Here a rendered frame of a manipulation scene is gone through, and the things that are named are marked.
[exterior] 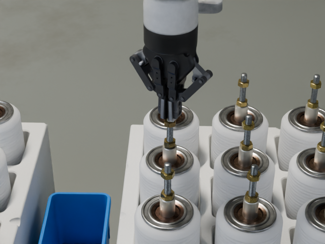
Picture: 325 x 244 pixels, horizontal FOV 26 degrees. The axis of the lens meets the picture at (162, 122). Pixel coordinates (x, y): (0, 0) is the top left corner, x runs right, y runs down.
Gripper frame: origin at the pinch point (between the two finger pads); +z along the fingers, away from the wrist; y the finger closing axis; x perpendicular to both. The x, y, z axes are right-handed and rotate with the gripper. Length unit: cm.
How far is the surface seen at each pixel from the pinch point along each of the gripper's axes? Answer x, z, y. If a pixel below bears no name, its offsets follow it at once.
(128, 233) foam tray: -10.8, 17.3, -0.9
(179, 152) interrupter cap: 2.4, 10.0, 0.5
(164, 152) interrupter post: -1.0, 7.9, -0.3
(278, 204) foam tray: 7.1, 17.3, 16.1
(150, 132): 5.8, 11.1, -7.1
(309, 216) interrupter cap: -1.0, 9.9, 23.6
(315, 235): -3.2, 10.6, 25.5
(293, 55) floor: 82, 35, -10
